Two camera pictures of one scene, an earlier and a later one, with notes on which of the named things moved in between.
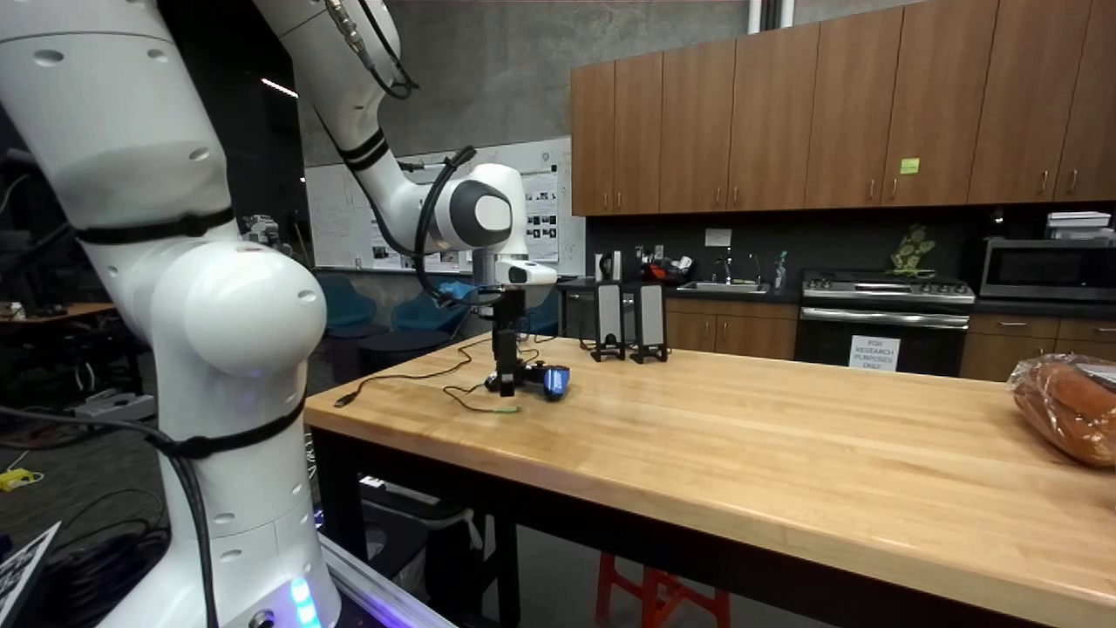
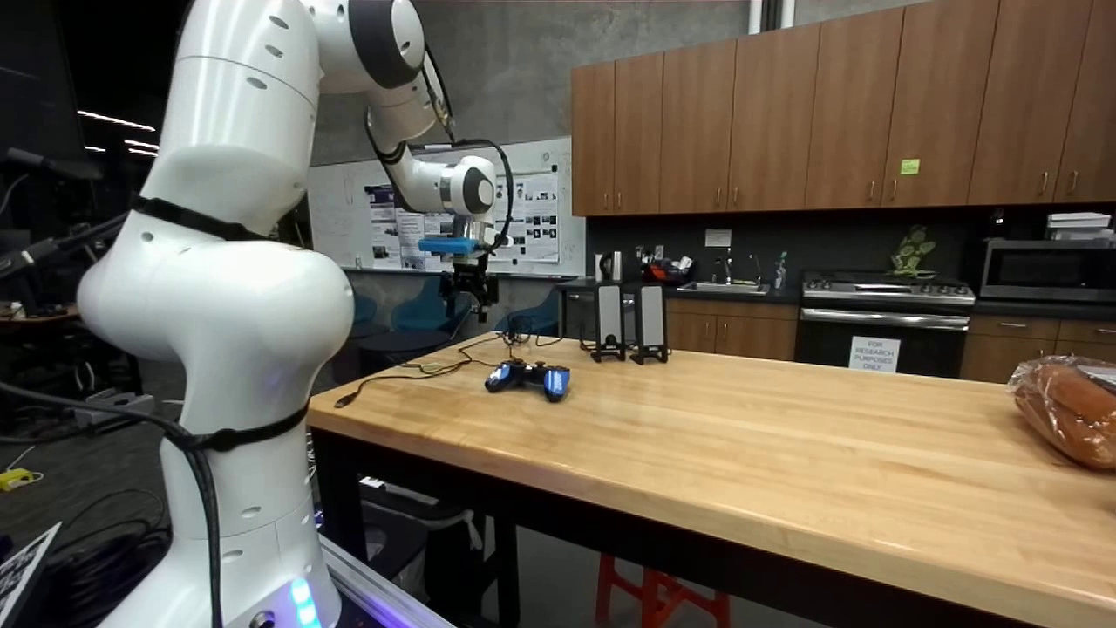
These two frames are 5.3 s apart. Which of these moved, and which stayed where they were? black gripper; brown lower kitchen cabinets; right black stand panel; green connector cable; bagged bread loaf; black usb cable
Moved: green connector cable; black gripper
Stayed: brown lower kitchen cabinets; bagged bread loaf; black usb cable; right black stand panel
